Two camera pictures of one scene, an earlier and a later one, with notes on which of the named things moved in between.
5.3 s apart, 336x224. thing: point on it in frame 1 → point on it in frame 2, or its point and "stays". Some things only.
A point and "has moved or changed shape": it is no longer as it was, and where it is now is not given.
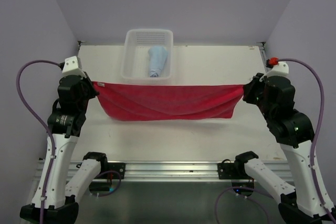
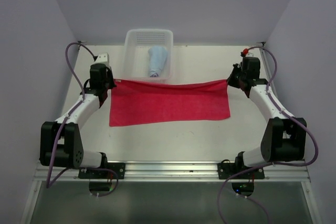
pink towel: x=127 y=101 has moved or changed shape
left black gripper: x=87 y=81 → x=109 y=73
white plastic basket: x=135 y=58 stays
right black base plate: x=228 y=171 stays
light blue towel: x=158 y=56 stays
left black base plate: x=118 y=167 stays
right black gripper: x=249 y=88 → x=237 y=67
